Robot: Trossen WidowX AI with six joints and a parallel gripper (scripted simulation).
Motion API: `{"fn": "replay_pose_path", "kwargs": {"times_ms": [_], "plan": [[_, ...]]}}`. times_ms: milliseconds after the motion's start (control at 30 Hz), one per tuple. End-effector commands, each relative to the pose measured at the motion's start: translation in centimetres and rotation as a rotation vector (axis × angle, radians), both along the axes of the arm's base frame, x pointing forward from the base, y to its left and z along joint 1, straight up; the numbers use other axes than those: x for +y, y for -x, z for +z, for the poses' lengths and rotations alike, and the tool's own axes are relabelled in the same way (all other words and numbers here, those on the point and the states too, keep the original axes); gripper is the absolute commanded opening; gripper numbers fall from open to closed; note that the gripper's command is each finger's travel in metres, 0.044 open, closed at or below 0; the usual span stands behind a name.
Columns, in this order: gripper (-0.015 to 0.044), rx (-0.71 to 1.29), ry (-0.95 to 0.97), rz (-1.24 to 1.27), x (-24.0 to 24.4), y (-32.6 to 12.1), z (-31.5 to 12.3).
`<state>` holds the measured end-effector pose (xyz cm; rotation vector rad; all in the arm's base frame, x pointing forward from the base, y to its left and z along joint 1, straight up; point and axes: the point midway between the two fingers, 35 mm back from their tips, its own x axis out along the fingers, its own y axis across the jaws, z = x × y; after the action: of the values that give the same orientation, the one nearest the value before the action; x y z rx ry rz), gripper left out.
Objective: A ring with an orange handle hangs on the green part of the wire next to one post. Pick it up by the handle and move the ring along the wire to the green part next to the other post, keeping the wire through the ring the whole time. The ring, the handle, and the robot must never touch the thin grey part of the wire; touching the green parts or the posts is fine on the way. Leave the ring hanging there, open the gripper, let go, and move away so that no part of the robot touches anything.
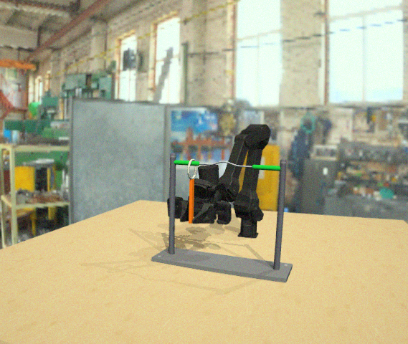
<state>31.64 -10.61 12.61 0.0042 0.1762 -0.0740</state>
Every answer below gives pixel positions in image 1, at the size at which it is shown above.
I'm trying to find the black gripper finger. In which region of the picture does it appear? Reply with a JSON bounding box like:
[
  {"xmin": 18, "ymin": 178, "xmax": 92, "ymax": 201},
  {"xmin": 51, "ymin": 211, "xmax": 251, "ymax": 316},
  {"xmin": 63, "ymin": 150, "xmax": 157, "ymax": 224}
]
[
  {"xmin": 192, "ymin": 203, "xmax": 214, "ymax": 224},
  {"xmin": 179, "ymin": 201, "xmax": 189, "ymax": 222}
]

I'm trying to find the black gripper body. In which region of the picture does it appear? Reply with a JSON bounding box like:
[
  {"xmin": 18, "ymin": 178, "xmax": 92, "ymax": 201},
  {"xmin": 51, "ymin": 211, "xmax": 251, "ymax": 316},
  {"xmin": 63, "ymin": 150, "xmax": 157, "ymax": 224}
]
[{"xmin": 167, "ymin": 196, "xmax": 232, "ymax": 224}]

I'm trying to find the orange handle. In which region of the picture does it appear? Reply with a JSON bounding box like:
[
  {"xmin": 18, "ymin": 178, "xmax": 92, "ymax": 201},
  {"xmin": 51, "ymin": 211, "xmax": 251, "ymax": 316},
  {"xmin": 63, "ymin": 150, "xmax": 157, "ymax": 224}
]
[{"xmin": 187, "ymin": 159, "xmax": 197, "ymax": 224}]

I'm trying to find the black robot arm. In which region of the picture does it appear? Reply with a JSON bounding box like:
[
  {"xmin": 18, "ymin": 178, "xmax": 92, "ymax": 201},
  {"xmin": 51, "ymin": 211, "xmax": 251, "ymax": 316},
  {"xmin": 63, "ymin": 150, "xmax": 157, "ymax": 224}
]
[{"xmin": 194, "ymin": 124, "xmax": 271, "ymax": 239}]

